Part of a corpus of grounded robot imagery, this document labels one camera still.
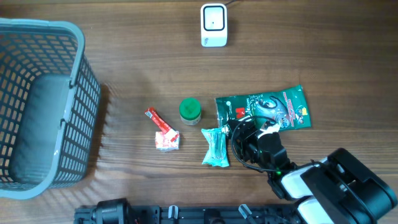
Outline mint tissue pack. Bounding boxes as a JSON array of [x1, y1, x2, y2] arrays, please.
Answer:
[[201, 126, 229, 167]]

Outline green 3M gloves packet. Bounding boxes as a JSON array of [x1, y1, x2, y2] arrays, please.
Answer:
[[215, 85, 312, 131]]

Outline chicken seasoning jar green lid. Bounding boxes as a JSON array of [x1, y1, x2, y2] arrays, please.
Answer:
[[179, 98, 201, 126]]

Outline red tissue box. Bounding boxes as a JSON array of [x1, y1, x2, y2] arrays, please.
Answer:
[[155, 131, 180, 152]]

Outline long red sachet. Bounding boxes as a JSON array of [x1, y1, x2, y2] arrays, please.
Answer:
[[144, 107, 179, 142]]

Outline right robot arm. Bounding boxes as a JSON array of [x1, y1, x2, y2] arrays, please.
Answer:
[[227, 116, 397, 223]]

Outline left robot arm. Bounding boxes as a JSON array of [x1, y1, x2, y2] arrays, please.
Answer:
[[91, 198, 136, 224]]

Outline grey plastic mesh basket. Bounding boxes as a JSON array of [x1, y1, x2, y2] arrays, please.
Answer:
[[1, 18, 101, 200]]

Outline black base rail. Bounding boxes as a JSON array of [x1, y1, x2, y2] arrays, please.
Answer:
[[73, 204, 303, 224]]

